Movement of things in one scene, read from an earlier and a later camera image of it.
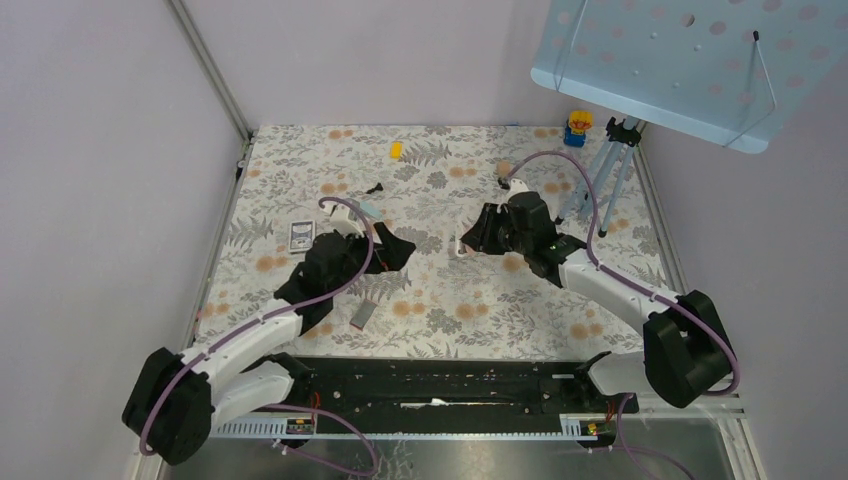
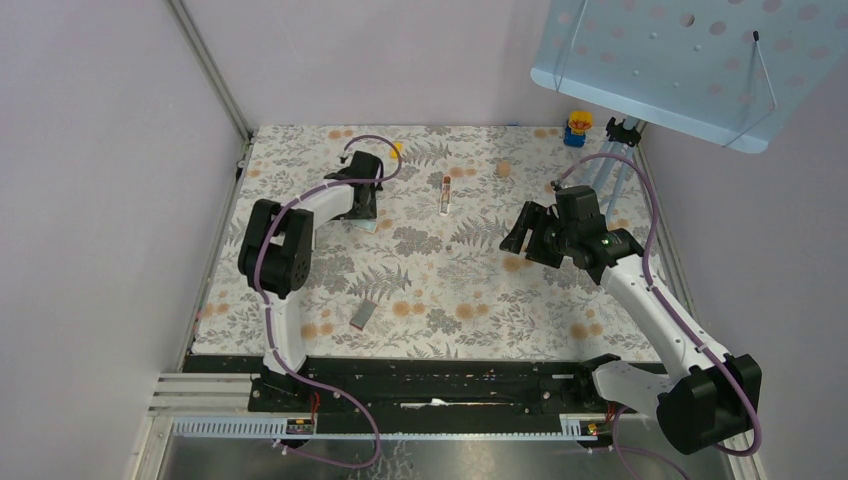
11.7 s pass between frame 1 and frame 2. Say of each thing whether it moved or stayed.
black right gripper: moved
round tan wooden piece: stayed
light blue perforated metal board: stayed
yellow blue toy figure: stayed
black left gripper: moved
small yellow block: stayed
